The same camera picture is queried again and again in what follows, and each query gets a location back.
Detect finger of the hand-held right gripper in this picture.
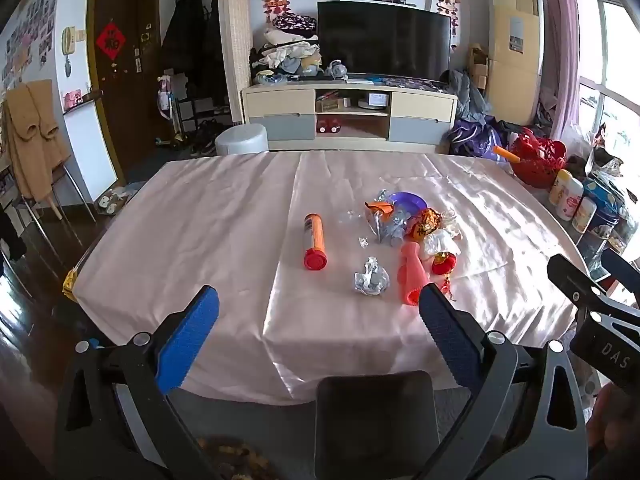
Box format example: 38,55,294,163
546,254,640,323
601,248,640,307

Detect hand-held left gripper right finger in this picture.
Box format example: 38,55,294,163
417,282,592,480

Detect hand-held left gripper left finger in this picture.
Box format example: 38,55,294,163
52,285,223,480

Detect pink plastic cup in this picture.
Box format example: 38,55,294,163
398,241,430,306

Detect small red lantern ornament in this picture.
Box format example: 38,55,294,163
430,252,458,302

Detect white wrapper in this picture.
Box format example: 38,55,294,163
422,210,464,262

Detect silver foil ball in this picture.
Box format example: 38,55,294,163
353,256,391,296

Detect black trash bin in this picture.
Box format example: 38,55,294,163
315,371,442,480

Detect gold orange foil wrapper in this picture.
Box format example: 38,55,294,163
405,208,444,241

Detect silver blue plastic wrapper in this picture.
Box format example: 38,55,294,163
367,207,414,246

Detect purple plastic plate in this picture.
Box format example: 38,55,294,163
387,191,430,216

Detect orange tube with red cap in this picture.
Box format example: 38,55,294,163
302,213,330,272

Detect person's right hand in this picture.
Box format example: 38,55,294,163
586,384,640,467

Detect blue round tin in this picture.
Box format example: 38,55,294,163
582,177,631,239

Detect silver foil bag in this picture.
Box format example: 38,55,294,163
589,147,624,177

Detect pink satin tablecloth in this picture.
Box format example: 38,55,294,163
64,150,592,407

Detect red plastic basket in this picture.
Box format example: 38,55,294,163
509,128,569,189

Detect pair of slippers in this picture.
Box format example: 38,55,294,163
97,187,131,214

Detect purple bag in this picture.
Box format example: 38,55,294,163
447,117,506,159

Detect metal chair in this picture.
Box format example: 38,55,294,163
14,159,97,242

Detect white round stool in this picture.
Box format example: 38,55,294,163
215,123,270,157

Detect grey clothing heap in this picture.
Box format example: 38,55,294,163
442,68,496,126

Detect whiteboard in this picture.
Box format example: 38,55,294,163
62,94,121,207

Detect black shoe rack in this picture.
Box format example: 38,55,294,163
172,94,231,157

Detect cardboard boxes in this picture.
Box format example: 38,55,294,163
467,44,491,92

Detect window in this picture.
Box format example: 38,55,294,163
570,0,640,162

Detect dark brown door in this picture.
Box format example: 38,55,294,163
87,0,174,172

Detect child scooter with pink bag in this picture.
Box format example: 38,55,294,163
157,74,184,142

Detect pink curtain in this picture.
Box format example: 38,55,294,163
537,0,581,137

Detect beige coat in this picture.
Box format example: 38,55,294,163
2,79,71,202

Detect cream grey television cabinet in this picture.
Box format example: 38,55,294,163
241,80,459,151

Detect black hanging coats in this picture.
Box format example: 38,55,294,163
160,0,229,107

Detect pile of clothes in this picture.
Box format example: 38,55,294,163
249,12,324,86

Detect black flat television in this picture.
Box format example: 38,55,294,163
317,0,451,80

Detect beige woven folding screen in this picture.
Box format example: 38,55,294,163
218,0,253,124

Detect red diamond door decoration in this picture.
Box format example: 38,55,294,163
95,20,126,63

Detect wall photo collage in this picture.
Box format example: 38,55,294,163
0,0,56,92

